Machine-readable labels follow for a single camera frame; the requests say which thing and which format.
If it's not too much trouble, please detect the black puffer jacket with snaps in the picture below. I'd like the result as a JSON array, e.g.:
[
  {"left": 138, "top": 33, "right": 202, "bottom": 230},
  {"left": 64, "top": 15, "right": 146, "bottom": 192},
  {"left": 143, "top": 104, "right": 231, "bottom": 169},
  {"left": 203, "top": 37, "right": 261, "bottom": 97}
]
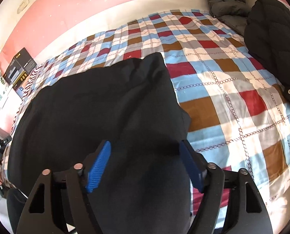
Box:
[{"left": 244, "top": 0, "right": 290, "bottom": 102}]

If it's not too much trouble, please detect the black printed cardboard box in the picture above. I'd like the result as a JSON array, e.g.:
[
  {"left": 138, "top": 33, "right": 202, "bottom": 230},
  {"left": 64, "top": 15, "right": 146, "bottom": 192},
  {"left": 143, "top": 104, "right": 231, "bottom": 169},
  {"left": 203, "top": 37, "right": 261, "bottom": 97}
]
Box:
[{"left": 3, "top": 48, "right": 37, "bottom": 90}]

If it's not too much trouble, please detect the blue box under black box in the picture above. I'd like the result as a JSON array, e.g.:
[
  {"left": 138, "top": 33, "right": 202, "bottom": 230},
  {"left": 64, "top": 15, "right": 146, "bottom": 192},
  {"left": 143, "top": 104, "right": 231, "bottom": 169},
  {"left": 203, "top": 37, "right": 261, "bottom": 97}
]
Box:
[{"left": 14, "top": 75, "right": 34, "bottom": 99}]

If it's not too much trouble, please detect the checkered plaid bed sheet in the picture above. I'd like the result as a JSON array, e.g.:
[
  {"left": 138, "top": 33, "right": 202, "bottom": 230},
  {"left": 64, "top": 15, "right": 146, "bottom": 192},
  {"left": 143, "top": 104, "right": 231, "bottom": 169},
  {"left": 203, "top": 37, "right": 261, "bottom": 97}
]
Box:
[{"left": 12, "top": 10, "right": 290, "bottom": 233}]

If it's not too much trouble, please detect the grey quilted puffer jacket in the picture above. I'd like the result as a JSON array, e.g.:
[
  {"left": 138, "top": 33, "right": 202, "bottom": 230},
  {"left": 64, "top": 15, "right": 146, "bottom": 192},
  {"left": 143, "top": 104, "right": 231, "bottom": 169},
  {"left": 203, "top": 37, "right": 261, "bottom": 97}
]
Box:
[{"left": 207, "top": 0, "right": 251, "bottom": 36}]

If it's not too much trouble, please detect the large black coat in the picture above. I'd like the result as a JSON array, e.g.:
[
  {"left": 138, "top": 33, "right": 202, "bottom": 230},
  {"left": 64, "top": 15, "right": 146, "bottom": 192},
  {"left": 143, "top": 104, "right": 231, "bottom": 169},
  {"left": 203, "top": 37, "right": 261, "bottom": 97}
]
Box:
[{"left": 5, "top": 53, "right": 190, "bottom": 233}]

